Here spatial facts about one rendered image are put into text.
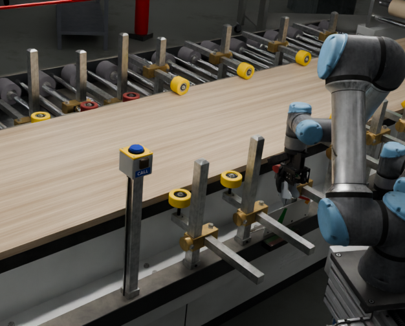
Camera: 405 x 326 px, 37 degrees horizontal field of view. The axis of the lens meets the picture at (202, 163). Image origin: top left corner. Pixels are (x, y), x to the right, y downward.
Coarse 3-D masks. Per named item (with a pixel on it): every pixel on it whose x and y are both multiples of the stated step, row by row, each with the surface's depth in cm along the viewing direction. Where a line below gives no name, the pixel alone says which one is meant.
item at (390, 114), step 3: (387, 111) 286; (390, 111) 287; (393, 111) 287; (387, 114) 287; (390, 114) 285; (393, 114) 284; (396, 114) 284; (399, 114) 284; (387, 117) 287; (390, 117) 286; (393, 117) 284; (396, 117) 283; (399, 117) 282; (393, 120) 285; (396, 120) 284
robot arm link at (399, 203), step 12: (396, 192) 155; (384, 204) 151; (396, 204) 149; (384, 216) 149; (396, 216) 149; (384, 228) 149; (396, 228) 149; (384, 240) 150; (396, 240) 150; (384, 252) 154; (396, 252) 153
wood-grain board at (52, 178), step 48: (192, 96) 296; (240, 96) 302; (288, 96) 308; (0, 144) 236; (48, 144) 239; (96, 144) 243; (144, 144) 247; (192, 144) 251; (240, 144) 255; (0, 192) 206; (48, 192) 209; (96, 192) 212; (144, 192) 214; (0, 240) 183; (48, 240) 188
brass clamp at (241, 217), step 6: (258, 204) 226; (264, 204) 226; (240, 210) 221; (258, 210) 223; (264, 210) 225; (234, 216) 221; (240, 216) 219; (246, 216) 219; (252, 216) 222; (234, 222) 222; (240, 222) 219; (246, 222) 220; (252, 222) 223
